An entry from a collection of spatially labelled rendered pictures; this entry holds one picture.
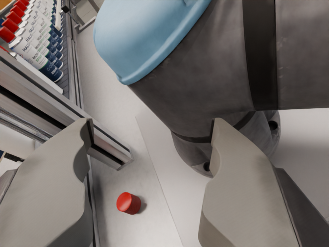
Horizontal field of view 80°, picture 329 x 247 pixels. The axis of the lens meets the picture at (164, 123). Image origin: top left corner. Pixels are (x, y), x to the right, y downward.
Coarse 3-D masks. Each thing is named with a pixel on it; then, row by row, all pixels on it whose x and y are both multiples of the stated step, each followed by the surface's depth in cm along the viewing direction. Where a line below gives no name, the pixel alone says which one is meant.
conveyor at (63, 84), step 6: (66, 42) 90; (66, 48) 86; (66, 54) 82; (66, 60) 78; (66, 66) 75; (66, 72) 72; (66, 78) 69; (60, 84) 69; (66, 84) 67; (66, 90) 64; (66, 96) 62
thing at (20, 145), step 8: (0, 128) 36; (8, 128) 38; (0, 136) 36; (8, 136) 37; (16, 136) 38; (24, 136) 40; (0, 144) 37; (8, 144) 38; (16, 144) 38; (24, 144) 40; (32, 144) 41; (8, 152) 39; (16, 152) 39; (24, 152) 40
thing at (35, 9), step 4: (24, 0) 82; (24, 4) 83; (28, 4) 84; (32, 4) 84; (32, 8) 84; (36, 8) 86; (36, 12) 86; (40, 12) 87; (40, 16) 87; (44, 16) 88; (44, 20) 88; (48, 20) 90; (48, 24) 90; (52, 24) 92; (52, 28) 92; (56, 32) 93; (60, 32) 95; (60, 36) 95
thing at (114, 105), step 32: (96, 64) 76; (96, 96) 64; (128, 96) 56; (128, 128) 49; (96, 160) 48; (96, 192) 43; (128, 192) 40; (160, 192) 37; (128, 224) 36; (160, 224) 34
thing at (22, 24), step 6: (12, 12) 67; (12, 18) 67; (18, 18) 68; (18, 24) 69; (24, 24) 69; (30, 24) 71; (30, 30) 71; (36, 30) 73; (36, 36) 72; (42, 36) 74; (42, 42) 74; (48, 42) 76; (48, 48) 76; (54, 48) 78; (54, 54) 78; (60, 54) 80; (60, 60) 80
